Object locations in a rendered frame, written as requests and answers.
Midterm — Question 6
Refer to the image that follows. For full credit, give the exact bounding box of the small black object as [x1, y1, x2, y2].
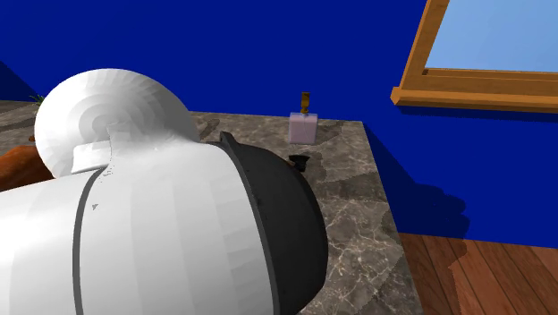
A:
[288, 154, 311, 174]

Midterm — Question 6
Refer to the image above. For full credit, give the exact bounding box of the orange brown object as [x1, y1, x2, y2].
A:
[0, 135, 55, 192]

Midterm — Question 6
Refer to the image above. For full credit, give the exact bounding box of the pale pink square bottle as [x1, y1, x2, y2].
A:
[288, 91, 319, 146]

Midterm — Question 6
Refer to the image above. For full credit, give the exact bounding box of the wooden framed window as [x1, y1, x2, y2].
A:
[390, 0, 558, 115]

